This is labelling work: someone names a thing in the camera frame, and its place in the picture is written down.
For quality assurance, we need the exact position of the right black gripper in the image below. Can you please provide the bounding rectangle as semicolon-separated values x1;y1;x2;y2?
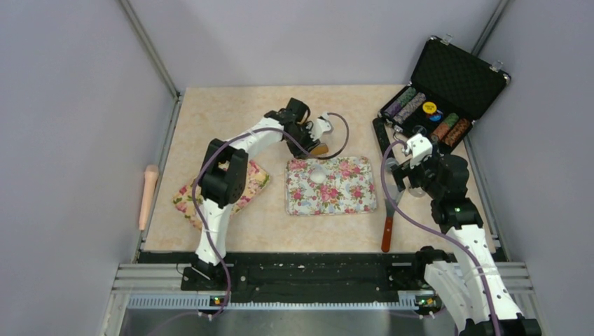
390;150;443;199

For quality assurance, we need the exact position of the wooden dough roller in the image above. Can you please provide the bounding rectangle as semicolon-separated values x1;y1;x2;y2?
299;116;329;156

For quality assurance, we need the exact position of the floral tray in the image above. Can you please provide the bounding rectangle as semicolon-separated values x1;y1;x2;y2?
284;156;378;216

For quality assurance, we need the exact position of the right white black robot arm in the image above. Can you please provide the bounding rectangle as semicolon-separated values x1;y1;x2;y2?
390;155;542;335

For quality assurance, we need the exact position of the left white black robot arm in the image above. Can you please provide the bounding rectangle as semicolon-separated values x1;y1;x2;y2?
184;98;333;291

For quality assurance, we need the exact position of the green poker chip stack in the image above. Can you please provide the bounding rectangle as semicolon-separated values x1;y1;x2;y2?
429;113;460;143

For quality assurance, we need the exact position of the brown poker chip stack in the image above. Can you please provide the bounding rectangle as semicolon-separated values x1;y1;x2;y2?
444;118;471;147

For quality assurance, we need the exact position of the black microphone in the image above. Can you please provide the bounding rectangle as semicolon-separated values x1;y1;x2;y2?
372;117;399;174

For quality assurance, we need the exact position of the folded floral cloth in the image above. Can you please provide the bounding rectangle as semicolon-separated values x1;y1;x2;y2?
172;160;270;230

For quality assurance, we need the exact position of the yellow dealer button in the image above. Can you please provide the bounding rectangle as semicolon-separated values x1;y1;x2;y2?
422;101;437;115

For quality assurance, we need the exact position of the purple poker chip stack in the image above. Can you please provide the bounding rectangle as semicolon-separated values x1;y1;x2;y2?
382;86;417;118

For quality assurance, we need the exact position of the grey poker chip stack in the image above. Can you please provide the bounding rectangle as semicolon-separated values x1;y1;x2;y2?
394;92;427;124

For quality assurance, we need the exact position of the black poker chip case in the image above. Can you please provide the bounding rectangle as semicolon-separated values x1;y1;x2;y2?
378;36;511;153

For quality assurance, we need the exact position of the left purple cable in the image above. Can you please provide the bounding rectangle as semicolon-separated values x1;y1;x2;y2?
146;112;350;336

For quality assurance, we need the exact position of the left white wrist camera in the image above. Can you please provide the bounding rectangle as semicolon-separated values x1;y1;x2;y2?
309;116;333;141

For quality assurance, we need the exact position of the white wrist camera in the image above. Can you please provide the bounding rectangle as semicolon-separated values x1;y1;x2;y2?
309;116;333;141
403;134;433;168

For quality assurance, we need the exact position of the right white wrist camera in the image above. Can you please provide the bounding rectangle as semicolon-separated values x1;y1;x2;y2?
403;134;433;168

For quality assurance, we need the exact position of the metal spatula wooden handle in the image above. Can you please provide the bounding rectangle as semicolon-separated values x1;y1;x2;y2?
380;185;403;253

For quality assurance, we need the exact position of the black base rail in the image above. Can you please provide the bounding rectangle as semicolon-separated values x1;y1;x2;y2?
138;247;456;306

